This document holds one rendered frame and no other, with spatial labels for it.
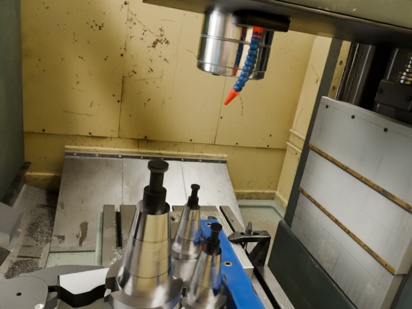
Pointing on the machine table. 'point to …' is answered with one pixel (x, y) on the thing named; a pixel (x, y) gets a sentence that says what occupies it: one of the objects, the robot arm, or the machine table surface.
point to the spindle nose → (230, 46)
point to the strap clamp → (256, 260)
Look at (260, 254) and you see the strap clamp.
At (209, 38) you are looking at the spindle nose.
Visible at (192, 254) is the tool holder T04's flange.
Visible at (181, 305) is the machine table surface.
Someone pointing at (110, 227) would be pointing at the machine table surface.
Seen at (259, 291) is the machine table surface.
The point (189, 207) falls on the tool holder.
